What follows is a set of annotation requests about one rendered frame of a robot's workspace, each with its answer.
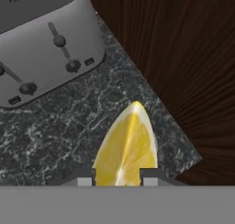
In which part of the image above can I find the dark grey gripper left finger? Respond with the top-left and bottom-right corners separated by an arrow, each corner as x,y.
62,168 -> 97,187

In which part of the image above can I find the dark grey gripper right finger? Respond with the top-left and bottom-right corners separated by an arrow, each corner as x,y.
139,168 -> 186,187

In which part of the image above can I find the yellow lemon wedge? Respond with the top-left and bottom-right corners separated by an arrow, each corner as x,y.
92,100 -> 159,187

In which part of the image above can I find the grey toaster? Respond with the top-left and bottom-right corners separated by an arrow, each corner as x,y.
0,0 -> 106,109

